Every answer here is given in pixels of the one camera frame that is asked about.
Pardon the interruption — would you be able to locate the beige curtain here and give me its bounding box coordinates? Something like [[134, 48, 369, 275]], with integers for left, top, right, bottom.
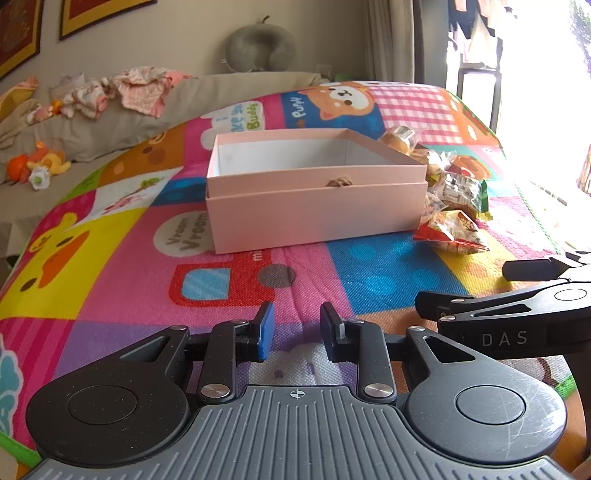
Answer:
[[364, 0, 450, 89]]

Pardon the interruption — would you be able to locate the long bread packet with barcode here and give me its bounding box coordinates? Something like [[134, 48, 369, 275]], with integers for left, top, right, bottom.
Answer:
[[378, 125, 422, 156]]

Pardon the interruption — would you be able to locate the colourful cartoon play mat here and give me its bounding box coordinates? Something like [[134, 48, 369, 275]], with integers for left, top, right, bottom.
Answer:
[[0, 80, 591, 468]]

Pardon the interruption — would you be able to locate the hanging laundry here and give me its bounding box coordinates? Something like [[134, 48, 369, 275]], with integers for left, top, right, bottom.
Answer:
[[449, 0, 506, 52]]

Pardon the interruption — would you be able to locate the dark window frame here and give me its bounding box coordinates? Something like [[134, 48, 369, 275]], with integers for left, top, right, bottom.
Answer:
[[445, 37, 505, 136]]

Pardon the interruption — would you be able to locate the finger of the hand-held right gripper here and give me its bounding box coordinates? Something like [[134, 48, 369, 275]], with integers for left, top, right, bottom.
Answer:
[[502, 250, 591, 282], [414, 282, 557, 323]]

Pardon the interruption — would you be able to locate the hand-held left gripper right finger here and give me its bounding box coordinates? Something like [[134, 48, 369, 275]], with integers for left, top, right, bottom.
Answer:
[[320, 302, 468, 407]]

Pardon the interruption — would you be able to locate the pink cardboard box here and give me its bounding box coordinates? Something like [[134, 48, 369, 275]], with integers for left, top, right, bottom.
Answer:
[[205, 180, 428, 255], [206, 128, 428, 200]]

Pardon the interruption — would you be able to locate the grey neck pillow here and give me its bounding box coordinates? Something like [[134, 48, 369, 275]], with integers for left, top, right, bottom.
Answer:
[[224, 15, 297, 73]]

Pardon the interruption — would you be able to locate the large gold framed picture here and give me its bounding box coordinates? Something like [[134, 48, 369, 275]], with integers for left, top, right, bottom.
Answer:
[[58, 0, 158, 41]]

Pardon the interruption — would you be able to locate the pink yellow cloth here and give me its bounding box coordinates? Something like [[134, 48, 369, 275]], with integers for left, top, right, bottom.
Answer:
[[0, 75, 41, 121]]

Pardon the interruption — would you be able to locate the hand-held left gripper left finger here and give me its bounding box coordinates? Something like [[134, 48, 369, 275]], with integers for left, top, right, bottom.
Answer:
[[120, 301, 276, 405]]

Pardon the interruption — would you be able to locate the green snack packet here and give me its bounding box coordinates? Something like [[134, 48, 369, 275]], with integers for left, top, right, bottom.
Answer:
[[434, 172, 491, 219]]

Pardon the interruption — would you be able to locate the dark red framed picture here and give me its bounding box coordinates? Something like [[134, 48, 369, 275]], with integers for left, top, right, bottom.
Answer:
[[0, 0, 45, 80]]

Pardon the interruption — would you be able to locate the small clear snack packet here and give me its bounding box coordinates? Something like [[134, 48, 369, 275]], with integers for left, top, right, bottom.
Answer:
[[421, 185, 448, 228]]

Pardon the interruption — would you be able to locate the red yellow snack packet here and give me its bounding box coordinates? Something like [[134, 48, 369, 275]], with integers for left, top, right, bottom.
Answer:
[[412, 209, 491, 255]]

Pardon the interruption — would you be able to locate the white green toy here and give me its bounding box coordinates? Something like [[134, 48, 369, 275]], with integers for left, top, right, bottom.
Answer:
[[28, 166, 51, 191]]

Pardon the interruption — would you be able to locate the orange plush toy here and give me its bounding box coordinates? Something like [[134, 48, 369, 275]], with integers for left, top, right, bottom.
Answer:
[[6, 142, 73, 182]]

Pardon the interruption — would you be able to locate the pile of pink baby clothes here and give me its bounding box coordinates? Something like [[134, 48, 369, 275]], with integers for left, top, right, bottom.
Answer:
[[61, 66, 198, 120]]

